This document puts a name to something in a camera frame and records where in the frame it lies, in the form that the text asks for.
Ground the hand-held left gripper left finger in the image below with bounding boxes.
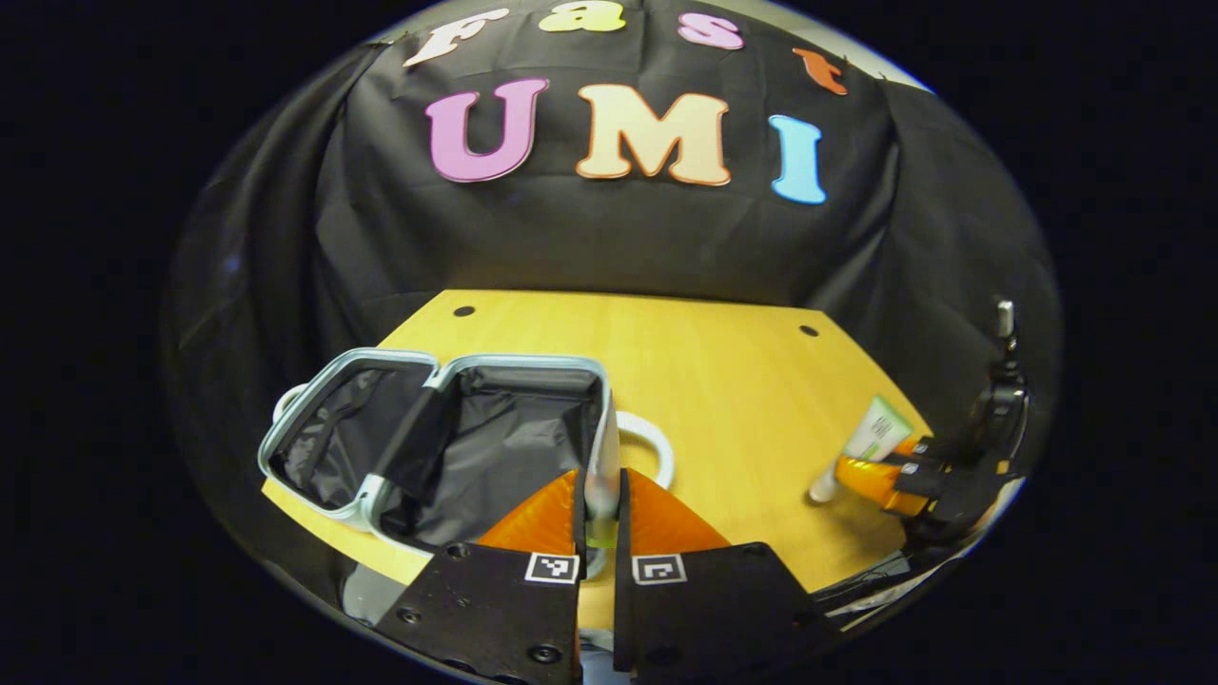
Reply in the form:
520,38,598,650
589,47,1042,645
374,468,583,685

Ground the black backdrop cloth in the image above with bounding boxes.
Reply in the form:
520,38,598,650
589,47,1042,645
162,0,1064,610

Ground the white cloud-shaped suitcase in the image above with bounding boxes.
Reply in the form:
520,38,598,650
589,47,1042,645
257,347,677,572

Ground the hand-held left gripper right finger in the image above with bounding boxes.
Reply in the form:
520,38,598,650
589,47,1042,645
612,466,843,681

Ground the clear skin care bottle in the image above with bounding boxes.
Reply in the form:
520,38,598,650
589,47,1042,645
582,419,621,579

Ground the white green skin care tube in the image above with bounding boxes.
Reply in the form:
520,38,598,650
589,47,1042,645
807,397,916,505

